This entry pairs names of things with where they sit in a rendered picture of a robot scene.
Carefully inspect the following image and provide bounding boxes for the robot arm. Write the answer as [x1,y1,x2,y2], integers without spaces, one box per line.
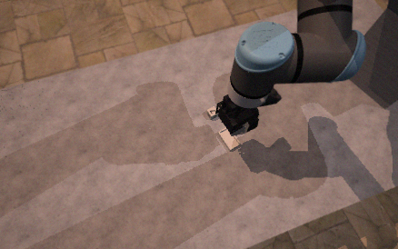
[227,0,366,108]

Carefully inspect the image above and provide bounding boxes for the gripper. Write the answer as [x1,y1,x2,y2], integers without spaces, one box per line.
[215,95,259,136]

